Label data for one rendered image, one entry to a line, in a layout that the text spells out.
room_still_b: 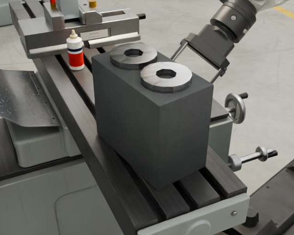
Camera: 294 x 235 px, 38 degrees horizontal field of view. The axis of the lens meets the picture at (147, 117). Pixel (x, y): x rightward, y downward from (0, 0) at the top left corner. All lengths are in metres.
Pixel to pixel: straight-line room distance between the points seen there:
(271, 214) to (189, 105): 0.66
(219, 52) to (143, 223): 0.47
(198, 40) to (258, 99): 1.96
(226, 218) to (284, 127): 1.93
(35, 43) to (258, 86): 2.09
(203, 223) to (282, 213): 0.57
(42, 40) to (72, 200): 0.47
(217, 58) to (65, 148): 0.46
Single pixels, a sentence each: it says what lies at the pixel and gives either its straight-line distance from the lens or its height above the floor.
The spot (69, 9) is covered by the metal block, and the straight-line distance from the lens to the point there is 1.30.
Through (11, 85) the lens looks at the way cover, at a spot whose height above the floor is 0.91.
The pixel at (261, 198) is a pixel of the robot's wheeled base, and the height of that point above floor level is 0.59.
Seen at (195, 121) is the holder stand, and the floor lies 1.09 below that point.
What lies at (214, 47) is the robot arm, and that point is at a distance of 1.03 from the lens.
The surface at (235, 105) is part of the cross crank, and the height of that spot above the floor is 0.68.
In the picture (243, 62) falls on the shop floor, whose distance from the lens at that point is 3.42.
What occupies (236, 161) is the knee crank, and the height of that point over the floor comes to 0.57.
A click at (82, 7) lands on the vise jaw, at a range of 1.31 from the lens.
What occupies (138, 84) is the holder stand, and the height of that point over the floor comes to 1.15.
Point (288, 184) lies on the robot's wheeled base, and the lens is 1.43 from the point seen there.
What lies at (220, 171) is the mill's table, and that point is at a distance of 0.85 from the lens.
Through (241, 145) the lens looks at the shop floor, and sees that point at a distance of 2.52.
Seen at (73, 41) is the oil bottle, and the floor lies 1.05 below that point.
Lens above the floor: 1.53
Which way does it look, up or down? 35 degrees down
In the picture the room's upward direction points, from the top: straight up
